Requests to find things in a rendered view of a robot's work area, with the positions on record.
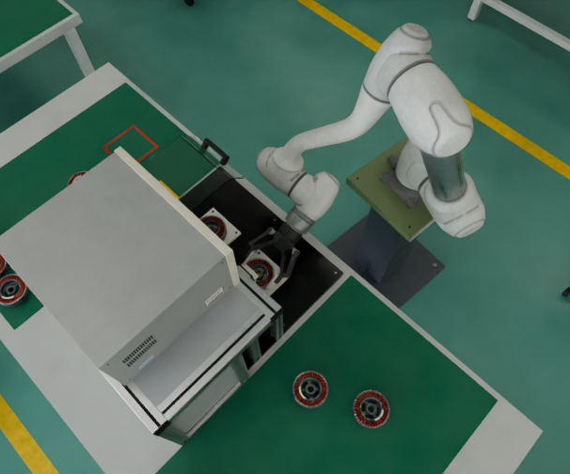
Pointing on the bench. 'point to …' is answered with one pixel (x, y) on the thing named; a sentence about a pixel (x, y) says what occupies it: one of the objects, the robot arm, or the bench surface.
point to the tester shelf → (198, 355)
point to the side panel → (206, 403)
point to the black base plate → (233, 197)
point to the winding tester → (119, 264)
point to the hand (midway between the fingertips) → (258, 274)
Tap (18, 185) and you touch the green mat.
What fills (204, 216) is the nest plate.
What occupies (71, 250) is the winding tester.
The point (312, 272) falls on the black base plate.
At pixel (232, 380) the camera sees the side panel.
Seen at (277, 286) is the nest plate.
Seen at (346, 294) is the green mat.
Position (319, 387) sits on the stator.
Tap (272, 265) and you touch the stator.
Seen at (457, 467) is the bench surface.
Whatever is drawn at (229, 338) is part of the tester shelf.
